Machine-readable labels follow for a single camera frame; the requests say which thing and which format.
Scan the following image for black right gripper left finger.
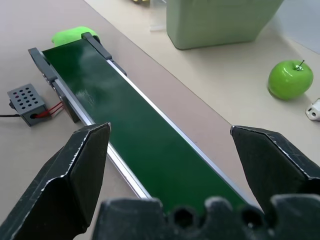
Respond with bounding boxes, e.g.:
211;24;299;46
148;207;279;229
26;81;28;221
0;122;112;240

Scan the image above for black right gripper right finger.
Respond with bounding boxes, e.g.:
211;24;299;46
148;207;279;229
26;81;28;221
230;125;320;213

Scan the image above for white plastic toy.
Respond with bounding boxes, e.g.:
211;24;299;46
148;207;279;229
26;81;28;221
305;97;320;122

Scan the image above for green conveyor belt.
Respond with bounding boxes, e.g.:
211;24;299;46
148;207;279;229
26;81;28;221
27;32;263;216

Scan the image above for green toy apple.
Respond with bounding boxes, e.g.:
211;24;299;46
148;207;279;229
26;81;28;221
267;59;314;101

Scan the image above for bright green plush toy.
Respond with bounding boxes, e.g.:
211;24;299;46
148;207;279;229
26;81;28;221
51;26;101;48

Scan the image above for grey perforated control box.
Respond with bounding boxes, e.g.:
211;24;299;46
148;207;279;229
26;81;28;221
7;83;47;128

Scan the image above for pale green plastic bin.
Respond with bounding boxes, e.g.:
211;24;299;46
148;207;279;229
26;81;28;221
165;0;286;51

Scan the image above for red wires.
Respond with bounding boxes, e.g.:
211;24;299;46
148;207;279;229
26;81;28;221
36;101;64;118

